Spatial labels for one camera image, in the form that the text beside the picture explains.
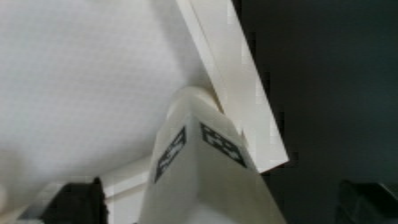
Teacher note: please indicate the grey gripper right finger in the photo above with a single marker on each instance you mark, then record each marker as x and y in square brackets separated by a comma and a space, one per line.
[367, 203]

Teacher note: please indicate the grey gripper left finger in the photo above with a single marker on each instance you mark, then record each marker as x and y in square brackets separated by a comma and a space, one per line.
[72, 205]

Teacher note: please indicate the white desk leg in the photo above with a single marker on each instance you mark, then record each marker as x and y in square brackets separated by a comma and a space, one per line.
[207, 188]

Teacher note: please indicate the white desk top tray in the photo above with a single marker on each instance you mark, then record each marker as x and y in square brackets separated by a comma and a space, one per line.
[99, 58]

